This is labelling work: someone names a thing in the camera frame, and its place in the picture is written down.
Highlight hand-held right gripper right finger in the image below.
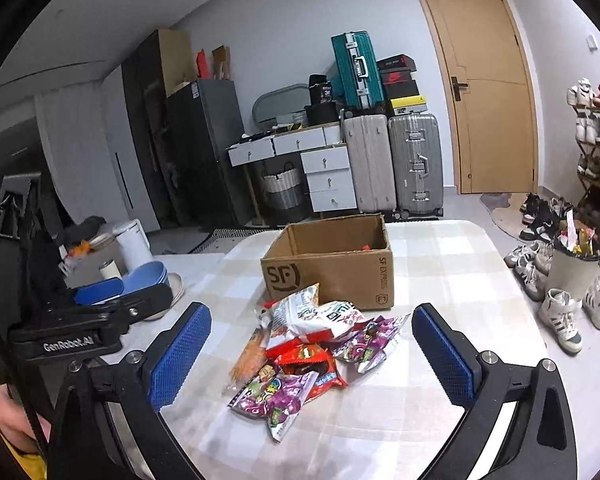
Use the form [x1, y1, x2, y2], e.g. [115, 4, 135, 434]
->
[411, 302, 578, 480]

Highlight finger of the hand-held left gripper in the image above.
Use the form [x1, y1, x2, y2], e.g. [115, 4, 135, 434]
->
[107, 287, 174, 323]

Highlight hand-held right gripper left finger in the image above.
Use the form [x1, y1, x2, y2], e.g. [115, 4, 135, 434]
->
[47, 301, 213, 480]

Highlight orange snack packet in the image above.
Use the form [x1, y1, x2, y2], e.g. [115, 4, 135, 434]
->
[224, 326, 272, 393]

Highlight snack packets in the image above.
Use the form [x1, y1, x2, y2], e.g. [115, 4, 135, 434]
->
[330, 314, 412, 374]

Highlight purple candy packet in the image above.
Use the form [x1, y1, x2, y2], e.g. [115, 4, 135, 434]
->
[229, 371, 321, 444]

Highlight red cookie packet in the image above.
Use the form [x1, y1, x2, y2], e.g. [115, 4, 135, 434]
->
[262, 330, 331, 358]
[275, 344, 348, 403]

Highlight white snack packet red print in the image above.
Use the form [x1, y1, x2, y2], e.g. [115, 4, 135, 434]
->
[316, 301, 367, 338]

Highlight white and red chip bag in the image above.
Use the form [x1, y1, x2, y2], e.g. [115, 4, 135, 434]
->
[269, 284, 326, 346]

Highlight brown cardboard box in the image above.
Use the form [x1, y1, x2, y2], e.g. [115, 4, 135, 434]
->
[260, 213, 395, 311]

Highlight person's left forearm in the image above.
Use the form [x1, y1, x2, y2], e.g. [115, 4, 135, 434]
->
[0, 389, 43, 443]

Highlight white bin with snacks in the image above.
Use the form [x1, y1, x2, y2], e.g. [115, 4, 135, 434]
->
[547, 210, 600, 303]

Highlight blue plastic bowl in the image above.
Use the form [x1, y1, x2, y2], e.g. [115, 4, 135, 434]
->
[74, 261, 170, 307]

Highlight beige plate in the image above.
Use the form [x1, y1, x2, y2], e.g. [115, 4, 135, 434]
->
[145, 274, 185, 322]

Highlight white kettle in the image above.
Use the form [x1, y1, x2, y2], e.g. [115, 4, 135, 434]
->
[116, 219, 155, 272]

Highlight dark cloth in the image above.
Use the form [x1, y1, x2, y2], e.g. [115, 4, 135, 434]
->
[62, 216, 108, 248]

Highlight group of sneakers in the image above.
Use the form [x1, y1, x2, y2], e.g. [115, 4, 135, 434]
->
[504, 192, 600, 356]

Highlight black metal stand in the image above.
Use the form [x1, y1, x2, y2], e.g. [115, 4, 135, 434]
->
[0, 172, 45, 241]

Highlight round beige rug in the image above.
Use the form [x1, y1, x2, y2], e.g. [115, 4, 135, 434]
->
[490, 200, 536, 242]

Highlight dark grey refrigerator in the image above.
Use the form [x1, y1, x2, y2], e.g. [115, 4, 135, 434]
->
[165, 78, 253, 228]

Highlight striped laundry basket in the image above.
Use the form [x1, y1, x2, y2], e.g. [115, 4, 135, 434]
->
[260, 162, 307, 212]

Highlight grey suitcase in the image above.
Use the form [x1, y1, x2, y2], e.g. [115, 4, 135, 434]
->
[387, 112, 445, 220]

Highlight dark wooden wardrobe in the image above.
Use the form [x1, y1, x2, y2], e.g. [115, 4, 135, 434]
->
[121, 29, 196, 226]

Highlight beige suitcase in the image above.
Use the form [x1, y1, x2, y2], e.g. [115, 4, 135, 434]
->
[342, 114, 396, 215]

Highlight white drawer cabinet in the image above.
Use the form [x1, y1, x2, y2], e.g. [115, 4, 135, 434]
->
[300, 146, 358, 213]

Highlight white desk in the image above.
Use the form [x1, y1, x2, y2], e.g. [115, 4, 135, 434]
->
[227, 122, 351, 226]

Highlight oval grey mirror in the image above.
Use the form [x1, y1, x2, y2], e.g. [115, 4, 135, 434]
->
[251, 82, 311, 128]

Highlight wooden door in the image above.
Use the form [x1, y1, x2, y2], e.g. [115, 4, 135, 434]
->
[410, 0, 538, 195]

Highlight brown paper bag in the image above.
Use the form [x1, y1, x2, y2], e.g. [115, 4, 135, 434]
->
[211, 45, 232, 81]

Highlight large black shoe box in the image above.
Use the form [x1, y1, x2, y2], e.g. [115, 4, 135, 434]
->
[382, 82, 424, 101]

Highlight black box with white print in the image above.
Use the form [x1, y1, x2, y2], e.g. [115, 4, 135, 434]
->
[307, 74, 337, 107]

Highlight teal suitcase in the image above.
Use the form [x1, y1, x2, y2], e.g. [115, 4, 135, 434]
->
[331, 31, 386, 113]

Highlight black cable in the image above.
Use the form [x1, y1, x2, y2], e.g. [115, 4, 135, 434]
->
[0, 300, 48, 453]

